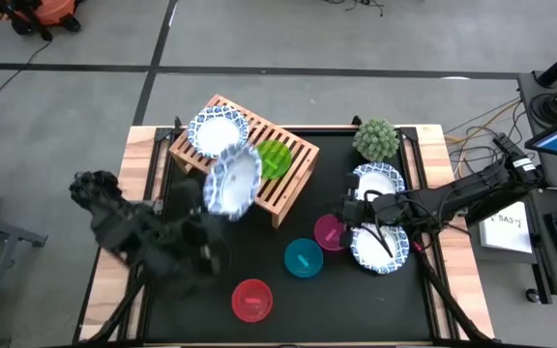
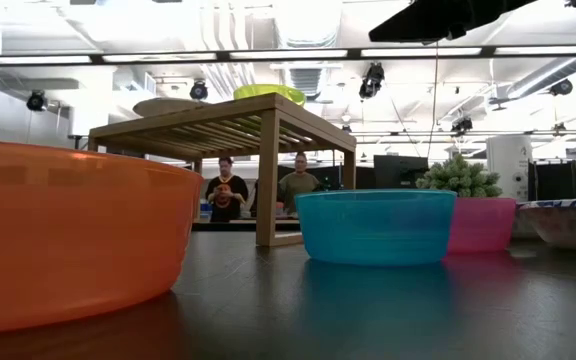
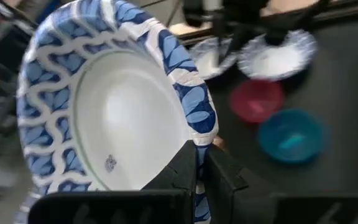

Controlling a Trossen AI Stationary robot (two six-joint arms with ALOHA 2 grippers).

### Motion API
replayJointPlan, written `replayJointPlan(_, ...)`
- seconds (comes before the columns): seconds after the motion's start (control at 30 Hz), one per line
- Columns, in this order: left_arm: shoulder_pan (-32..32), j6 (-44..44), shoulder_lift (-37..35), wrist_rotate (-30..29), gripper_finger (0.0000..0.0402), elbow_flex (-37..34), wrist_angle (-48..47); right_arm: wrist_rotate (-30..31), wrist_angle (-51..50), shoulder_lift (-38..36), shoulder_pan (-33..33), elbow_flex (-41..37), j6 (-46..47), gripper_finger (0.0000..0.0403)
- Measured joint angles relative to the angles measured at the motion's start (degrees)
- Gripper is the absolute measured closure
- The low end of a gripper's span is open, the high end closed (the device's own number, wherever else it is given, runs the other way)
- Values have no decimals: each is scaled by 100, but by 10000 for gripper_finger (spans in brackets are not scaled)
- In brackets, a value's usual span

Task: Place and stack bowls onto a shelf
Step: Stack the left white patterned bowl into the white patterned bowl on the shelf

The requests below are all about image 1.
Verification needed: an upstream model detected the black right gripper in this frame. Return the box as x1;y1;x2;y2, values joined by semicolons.
338;172;398;248

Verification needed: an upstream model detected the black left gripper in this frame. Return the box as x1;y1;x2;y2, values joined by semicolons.
181;205;234;280

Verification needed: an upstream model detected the blue patterned paper bowl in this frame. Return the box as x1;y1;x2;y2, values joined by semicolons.
349;222;411;276
352;161;406;204
202;142;264;222
187;104;250;160

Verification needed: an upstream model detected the green plastic bowl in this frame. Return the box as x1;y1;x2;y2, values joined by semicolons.
253;139;293;181

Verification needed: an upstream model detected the wooden slatted shelf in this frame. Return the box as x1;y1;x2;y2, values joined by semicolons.
168;94;321;229

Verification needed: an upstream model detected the pink plastic bowl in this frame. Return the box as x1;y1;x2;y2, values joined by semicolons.
313;214;350;252

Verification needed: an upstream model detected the teal plastic bowl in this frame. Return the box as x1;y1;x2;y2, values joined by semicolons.
283;237;325;279

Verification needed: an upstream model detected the green artificial succulent plant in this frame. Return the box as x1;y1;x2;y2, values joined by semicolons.
352;117;400;163

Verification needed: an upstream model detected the red-orange plastic bowl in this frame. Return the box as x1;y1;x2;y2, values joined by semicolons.
230;278;275;324

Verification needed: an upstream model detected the white paper note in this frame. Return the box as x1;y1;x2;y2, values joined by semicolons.
479;212;535;255

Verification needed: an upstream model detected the orange shop vacuum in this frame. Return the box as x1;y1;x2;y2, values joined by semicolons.
2;0;84;43

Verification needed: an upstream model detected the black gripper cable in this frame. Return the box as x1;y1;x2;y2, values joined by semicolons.
363;188;398;260

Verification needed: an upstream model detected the yellow floor cable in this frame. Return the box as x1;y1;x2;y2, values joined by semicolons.
445;99;521;180

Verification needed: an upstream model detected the black floor cable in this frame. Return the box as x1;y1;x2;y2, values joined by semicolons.
324;0;386;18
0;39;53;141

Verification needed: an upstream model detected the coiled black cable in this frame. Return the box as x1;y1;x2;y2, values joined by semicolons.
529;90;557;126

